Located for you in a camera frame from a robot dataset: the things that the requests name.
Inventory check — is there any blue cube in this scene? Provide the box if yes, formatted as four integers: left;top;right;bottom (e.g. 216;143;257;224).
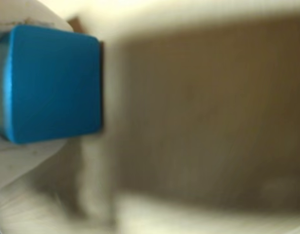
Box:
0;24;104;145

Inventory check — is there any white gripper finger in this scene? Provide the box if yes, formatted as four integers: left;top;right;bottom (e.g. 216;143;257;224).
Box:
0;136;67;197
0;0;75;34

